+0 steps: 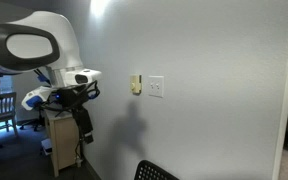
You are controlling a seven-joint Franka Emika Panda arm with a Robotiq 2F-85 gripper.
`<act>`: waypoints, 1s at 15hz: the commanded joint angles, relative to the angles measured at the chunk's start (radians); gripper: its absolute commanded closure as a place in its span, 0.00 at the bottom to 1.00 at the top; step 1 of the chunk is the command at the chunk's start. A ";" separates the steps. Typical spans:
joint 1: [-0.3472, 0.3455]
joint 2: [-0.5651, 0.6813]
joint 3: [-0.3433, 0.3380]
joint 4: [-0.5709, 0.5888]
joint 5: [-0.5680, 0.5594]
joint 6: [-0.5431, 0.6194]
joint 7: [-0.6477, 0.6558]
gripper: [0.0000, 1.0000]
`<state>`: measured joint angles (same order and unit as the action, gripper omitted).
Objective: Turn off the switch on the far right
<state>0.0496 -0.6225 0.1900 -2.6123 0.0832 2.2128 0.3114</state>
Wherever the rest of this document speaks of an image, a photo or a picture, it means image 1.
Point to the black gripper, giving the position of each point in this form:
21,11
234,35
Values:
84,124

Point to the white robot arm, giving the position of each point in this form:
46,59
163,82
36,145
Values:
45,42

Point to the light wooden cabinet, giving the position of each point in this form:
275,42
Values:
63,132

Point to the black office chair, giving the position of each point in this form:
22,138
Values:
40,121

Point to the black mesh chair back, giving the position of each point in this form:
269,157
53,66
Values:
147,170

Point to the white wooden chair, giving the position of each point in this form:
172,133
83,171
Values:
7,111

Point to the cream wall thermostat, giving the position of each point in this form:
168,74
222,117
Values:
135,84

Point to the white double light switch plate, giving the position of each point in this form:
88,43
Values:
156,86

